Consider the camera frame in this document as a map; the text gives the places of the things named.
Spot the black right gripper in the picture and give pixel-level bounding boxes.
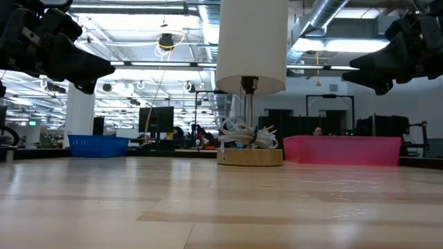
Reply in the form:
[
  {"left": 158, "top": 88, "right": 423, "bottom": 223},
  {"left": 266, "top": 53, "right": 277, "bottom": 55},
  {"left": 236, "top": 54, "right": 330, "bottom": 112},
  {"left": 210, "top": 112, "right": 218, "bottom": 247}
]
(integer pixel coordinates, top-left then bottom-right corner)
[{"left": 342, "top": 12, "right": 443, "bottom": 96}]

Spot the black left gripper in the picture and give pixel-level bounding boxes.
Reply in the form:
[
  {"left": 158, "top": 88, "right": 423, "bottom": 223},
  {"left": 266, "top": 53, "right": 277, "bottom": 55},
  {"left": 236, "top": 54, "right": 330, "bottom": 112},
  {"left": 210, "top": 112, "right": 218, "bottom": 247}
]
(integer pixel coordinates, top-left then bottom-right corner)
[{"left": 0, "top": 7, "right": 116, "bottom": 95}]

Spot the black upright box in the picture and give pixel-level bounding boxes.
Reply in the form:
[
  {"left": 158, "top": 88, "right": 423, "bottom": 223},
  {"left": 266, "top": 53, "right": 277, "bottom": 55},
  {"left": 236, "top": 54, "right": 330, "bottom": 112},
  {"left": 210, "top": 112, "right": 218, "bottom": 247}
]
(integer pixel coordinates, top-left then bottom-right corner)
[{"left": 92, "top": 116, "right": 105, "bottom": 136}]

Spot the black workstation equipment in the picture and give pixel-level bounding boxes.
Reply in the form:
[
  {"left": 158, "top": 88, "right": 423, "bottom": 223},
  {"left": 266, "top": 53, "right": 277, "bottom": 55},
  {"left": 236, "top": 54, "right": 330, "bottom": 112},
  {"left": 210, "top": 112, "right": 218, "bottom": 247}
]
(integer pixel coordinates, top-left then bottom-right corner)
[{"left": 355, "top": 114, "right": 431, "bottom": 151}]

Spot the blue plastic basket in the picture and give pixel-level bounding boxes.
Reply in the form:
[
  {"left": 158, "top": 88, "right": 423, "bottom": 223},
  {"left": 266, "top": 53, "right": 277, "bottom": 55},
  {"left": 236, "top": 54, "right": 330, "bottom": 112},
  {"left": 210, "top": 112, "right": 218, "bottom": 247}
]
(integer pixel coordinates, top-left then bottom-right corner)
[{"left": 66, "top": 134, "right": 130, "bottom": 158}]

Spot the black computer monitor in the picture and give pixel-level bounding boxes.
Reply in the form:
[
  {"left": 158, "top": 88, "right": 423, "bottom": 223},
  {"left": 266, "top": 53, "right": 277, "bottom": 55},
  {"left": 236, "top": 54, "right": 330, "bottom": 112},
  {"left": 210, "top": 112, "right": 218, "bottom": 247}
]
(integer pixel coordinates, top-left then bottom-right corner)
[{"left": 138, "top": 106, "right": 175, "bottom": 134}]

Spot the pink plastic bin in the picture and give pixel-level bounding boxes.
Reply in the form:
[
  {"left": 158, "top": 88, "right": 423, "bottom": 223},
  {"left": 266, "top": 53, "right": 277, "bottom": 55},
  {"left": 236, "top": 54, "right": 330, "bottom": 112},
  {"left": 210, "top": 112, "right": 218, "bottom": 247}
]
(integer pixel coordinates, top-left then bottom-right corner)
[{"left": 282, "top": 135, "right": 403, "bottom": 167}]

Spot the table lamp with wooden base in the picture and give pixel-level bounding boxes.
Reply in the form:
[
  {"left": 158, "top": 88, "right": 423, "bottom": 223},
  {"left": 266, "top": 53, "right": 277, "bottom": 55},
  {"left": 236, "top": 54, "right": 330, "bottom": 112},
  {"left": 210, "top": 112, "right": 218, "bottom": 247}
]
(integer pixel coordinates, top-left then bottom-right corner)
[{"left": 214, "top": 0, "right": 290, "bottom": 167}]

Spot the black metal frame stand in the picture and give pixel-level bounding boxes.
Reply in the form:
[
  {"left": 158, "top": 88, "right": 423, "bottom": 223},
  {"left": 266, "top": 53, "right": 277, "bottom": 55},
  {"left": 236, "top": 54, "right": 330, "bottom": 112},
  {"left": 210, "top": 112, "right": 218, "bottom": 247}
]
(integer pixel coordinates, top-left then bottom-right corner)
[{"left": 305, "top": 93, "right": 356, "bottom": 136}]

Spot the black ceiling device yellow cable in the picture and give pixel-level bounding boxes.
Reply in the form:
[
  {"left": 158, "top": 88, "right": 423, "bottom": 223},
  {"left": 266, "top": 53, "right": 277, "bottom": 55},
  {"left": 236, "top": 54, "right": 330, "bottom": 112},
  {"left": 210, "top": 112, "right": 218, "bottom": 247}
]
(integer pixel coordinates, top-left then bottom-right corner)
[{"left": 158, "top": 33, "right": 176, "bottom": 52}]

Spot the white coiled cable bundle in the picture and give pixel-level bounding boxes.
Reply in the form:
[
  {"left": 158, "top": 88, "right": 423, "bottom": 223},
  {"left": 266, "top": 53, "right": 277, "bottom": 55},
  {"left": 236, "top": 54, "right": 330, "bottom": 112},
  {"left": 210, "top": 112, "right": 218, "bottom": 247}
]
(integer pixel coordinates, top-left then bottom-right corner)
[{"left": 216, "top": 116, "right": 280, "bottom": 154}]

